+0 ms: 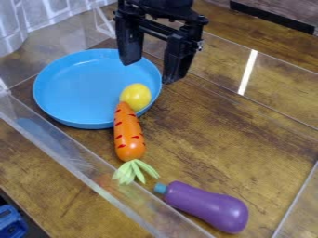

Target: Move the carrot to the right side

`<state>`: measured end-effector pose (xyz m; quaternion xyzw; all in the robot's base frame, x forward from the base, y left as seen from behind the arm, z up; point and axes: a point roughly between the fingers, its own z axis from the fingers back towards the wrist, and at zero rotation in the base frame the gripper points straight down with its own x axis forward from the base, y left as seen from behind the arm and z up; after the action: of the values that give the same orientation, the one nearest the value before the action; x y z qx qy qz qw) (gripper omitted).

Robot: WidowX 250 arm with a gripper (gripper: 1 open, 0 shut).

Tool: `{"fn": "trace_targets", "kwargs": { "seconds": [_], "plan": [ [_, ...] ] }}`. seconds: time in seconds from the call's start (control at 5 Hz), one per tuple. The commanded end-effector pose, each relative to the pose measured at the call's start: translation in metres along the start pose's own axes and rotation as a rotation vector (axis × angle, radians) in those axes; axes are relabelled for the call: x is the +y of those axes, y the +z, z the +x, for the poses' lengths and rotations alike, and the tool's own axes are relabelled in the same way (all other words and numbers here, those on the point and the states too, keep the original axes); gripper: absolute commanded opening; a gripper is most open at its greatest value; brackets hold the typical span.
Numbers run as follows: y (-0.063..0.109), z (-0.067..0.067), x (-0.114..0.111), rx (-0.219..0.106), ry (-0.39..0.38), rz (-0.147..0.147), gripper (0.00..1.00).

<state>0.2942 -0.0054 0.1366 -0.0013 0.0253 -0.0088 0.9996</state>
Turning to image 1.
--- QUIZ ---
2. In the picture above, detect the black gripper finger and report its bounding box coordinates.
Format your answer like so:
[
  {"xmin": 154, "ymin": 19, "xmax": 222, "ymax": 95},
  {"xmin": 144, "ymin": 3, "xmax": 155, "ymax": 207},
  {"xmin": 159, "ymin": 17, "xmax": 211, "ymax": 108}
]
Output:
[
  {"xmin": 115, "ymin": 14, "xmax": 144, "ymax": 66},
  {"xmin": 162, "ymin": 27, "xmax": 204, "ymax": 86}
]

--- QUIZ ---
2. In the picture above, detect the yellow toy lemon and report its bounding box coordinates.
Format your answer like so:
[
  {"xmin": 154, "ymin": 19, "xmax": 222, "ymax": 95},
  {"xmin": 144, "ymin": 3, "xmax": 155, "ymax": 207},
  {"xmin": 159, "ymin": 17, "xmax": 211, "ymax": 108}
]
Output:
[{"xmin": 119, "ymin": 83, "xmax": 151, "ymax": 112}]

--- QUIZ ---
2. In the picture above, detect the clear acrylic enclosure wall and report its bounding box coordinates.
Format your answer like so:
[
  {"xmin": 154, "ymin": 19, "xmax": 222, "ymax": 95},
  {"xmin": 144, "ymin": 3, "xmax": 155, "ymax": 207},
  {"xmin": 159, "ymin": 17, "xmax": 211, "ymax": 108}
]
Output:
[{"xmin": 0, "ymin": 0, "xmax": 318, "ymax": 238}]

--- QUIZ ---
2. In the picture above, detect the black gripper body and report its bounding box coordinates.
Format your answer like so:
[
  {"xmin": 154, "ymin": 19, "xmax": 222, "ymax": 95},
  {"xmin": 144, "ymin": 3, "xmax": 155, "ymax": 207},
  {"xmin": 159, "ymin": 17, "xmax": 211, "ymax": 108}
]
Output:
[{"xmin": 115, "ymin": 0, "xmax": 208, "ymax": 41}]

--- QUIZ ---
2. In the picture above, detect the purple toy eggplant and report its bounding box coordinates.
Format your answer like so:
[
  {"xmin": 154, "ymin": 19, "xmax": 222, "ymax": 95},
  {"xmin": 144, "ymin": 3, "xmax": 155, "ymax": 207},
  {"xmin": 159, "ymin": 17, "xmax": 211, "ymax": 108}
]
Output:
[{"xmin": 154, "ymin": 181, "xmax": 249, "ymax": 234}]

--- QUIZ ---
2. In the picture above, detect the blue plastic plate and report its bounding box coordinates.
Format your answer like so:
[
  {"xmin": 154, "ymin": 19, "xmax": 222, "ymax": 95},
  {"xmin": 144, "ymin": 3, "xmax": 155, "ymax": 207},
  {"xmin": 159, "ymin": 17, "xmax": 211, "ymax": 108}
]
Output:
[{"xmin": 32, "ymin": 48, "xmax": 162, "ymax": 129}]

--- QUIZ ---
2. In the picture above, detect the orange toy carrot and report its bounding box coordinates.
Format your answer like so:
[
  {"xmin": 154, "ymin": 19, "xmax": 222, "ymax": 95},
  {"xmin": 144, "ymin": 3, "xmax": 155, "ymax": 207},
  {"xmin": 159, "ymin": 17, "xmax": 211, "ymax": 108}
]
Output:
[{"xmin": 114, "ymin": 101, "xmax": 159, "ymax": 184}]

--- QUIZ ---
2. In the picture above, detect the white curtain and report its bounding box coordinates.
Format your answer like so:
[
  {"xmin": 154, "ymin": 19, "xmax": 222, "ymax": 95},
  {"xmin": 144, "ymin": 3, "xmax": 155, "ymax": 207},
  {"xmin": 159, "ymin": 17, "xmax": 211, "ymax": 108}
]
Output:
[{"xmin": 0, "ymin": 0, "xmax": 116, "ymax": 58}]

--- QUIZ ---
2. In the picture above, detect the blue object at corner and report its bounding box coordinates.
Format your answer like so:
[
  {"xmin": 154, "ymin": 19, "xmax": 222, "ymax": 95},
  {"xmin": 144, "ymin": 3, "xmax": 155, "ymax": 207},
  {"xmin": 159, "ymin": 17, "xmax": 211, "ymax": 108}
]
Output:
[{"xmin": 0, "ymin": 205, "xmax": 28, "ymax": 238}]

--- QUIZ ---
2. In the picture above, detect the black bar in background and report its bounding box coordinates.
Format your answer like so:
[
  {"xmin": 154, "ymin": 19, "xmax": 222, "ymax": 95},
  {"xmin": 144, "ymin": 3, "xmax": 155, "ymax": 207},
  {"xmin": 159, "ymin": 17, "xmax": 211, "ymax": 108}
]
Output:
[{"xmin": 230, "ymin": 0, "xmax": 315, "ymax": 35}]

